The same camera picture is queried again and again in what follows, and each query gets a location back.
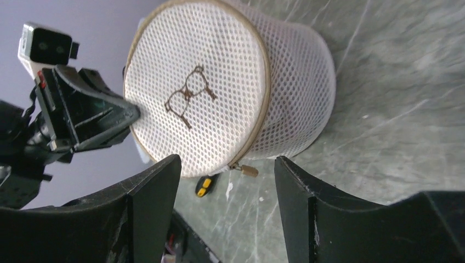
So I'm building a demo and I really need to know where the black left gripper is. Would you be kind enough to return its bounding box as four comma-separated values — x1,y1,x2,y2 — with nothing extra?
25,65,140,153

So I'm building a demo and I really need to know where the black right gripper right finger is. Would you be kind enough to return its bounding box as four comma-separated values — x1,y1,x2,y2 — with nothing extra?
274,157,464,262

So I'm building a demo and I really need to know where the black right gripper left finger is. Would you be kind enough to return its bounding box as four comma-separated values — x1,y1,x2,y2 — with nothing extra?
1,155,182,262

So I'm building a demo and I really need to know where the white mesh laundry bag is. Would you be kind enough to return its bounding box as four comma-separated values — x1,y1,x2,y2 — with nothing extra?
123,1,336,178

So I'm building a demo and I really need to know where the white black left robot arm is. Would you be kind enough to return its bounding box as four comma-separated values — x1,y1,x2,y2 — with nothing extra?
1,65,140,209

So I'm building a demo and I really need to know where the small yellow black screwdriver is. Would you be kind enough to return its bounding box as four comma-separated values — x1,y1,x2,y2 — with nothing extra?
195,174,220,198

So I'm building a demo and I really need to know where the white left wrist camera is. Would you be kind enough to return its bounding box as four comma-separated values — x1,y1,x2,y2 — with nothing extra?
17,21,80,79

